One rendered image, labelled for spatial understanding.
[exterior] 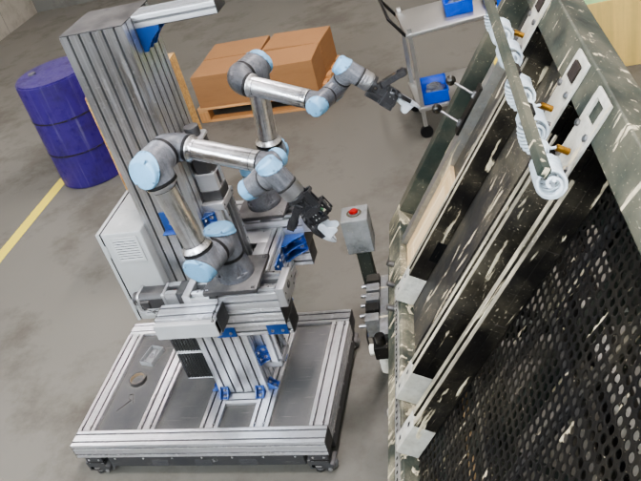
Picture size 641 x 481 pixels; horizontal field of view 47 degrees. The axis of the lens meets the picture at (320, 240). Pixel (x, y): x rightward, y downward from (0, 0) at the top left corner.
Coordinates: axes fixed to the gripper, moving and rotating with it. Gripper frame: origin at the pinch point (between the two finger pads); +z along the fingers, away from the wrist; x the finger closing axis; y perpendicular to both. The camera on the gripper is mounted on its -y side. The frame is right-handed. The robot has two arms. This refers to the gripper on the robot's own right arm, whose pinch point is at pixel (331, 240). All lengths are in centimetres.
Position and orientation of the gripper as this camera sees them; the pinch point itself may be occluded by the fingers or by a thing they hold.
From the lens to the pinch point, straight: 244.2
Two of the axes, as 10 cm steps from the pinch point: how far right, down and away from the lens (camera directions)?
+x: 1.7, -6.0, 7.8
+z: 6.5, 6.6, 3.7
